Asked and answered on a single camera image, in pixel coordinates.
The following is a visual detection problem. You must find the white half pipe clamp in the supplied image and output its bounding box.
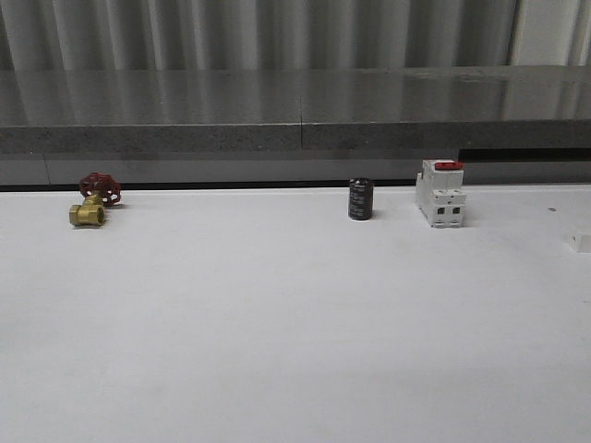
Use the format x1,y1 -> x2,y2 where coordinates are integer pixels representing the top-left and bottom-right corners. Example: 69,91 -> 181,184
566,231 -> 591,254

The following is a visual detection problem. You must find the black cylindrical capacitor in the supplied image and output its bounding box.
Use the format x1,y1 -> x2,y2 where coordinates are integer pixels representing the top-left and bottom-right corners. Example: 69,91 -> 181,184
348,177 -> 374,221

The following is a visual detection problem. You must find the grey stone ledge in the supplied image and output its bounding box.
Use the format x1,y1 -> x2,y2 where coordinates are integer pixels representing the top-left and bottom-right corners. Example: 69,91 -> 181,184
1,66 -> 590,187

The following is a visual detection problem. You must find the brass valve red handwheel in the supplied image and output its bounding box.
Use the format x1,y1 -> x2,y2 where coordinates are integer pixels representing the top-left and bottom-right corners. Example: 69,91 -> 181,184
68,172 -> 121,227

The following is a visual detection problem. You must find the white circuit breaker red switch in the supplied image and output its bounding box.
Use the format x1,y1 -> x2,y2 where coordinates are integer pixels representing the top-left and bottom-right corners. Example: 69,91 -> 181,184
416,160 -> 466,228

